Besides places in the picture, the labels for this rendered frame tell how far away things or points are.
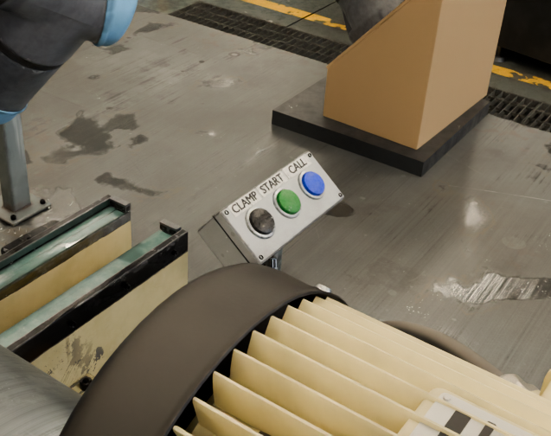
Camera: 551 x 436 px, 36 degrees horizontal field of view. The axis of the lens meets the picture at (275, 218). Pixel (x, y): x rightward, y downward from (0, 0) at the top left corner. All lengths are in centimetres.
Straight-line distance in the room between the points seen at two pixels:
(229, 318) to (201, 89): 151
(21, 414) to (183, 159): 102
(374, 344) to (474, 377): 4
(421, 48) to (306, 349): 122
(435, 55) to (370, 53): 12
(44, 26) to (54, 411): 35
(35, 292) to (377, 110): 75
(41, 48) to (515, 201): 96
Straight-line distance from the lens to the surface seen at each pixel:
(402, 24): 151
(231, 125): 167
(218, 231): 90
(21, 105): 88
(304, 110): 168
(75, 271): 116
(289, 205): 93
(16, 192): 140
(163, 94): 178
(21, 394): 60
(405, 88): 155
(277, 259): 97
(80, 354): 106
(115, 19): 78
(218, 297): 32
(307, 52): 413
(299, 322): 33
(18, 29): 79
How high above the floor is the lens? 157
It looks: 33 degrees down
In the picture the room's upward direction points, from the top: 4 degrees clockwise
